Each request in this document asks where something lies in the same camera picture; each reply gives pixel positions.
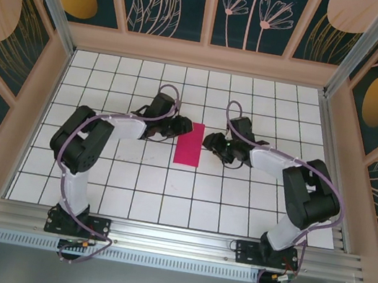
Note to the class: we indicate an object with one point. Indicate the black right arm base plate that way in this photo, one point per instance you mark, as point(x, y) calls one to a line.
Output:
point(246, 250)

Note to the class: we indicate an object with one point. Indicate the pink square paper sheet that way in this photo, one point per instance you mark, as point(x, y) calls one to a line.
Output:
point(189, 145)

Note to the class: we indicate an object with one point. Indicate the aluminium side rail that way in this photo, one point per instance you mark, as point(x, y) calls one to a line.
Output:
point(331, 166)

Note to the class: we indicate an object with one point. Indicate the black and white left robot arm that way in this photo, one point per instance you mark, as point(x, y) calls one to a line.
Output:
point(80, 144)

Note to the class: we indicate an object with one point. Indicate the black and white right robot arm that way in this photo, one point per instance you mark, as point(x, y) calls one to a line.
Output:
point(310, 199)

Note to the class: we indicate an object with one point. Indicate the aluminium mounting rail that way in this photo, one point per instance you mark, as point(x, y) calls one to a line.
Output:
point(172, 237)

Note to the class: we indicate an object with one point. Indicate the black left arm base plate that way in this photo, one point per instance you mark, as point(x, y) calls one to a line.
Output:
point(100, 226)

